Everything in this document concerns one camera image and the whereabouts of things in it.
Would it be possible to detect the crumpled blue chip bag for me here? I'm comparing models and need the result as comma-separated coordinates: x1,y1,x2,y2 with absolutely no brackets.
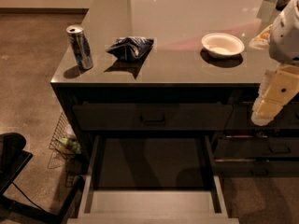
106,36,154,62

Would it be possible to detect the silver blue drink can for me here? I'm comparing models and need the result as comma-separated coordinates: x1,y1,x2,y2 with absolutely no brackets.
66,24,93,70

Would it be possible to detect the white paper bowl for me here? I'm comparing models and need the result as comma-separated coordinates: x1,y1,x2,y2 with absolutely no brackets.
202,33,245,59

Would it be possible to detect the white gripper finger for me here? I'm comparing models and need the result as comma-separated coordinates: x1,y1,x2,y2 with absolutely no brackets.
251,70,275,126

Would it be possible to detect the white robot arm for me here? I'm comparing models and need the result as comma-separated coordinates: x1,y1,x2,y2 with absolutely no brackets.
249,0,299,126

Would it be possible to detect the dark grey cabinet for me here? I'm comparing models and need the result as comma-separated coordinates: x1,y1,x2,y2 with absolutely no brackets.
51,0,298,175

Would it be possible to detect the wire mesh basket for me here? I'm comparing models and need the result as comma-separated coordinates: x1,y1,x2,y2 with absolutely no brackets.
48,112,82,188

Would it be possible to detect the grey drawer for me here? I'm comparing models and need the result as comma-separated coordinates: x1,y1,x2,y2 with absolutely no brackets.
73,103,233,131
216,161,299,177
214,137,299,160
225,103,299,130
67,136,239,224

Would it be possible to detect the black chair base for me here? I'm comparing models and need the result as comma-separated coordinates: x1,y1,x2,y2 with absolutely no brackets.
0,132,86,224

